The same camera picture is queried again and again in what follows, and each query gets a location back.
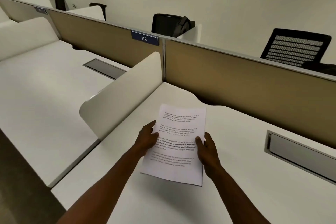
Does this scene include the person's right hand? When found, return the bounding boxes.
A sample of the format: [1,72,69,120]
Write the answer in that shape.
[195,132,222,179]

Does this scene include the person's left hand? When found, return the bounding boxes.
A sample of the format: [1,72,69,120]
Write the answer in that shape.
[134,120,159,158]

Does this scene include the printed white paper sheets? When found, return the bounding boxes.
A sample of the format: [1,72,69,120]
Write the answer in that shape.
[140,104,207,187]

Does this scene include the person's right forearm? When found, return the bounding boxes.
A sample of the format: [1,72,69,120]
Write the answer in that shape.
[204,166,271,224]

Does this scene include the person's left forearm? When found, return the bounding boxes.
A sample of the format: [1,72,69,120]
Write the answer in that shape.
[56,145,149,224]

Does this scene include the white curved desk divider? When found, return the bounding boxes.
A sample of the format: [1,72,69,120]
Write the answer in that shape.
[66,5,106,22]
[0,16,60,61]
[79,52,164,141]

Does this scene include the tan partition panel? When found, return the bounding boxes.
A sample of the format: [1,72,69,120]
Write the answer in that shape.
[164,38,336,160]
[48,9,165,82]
[0,0,54,23]

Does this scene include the black bag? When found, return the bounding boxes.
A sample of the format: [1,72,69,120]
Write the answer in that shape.
[172,16,196,38]

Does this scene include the black mesh office chair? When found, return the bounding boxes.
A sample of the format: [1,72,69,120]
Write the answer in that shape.
[260,29,332,68]

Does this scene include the grey desk cable hatch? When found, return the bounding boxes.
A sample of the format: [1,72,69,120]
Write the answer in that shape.
[265,130,336,183]
[83,58,128,80]

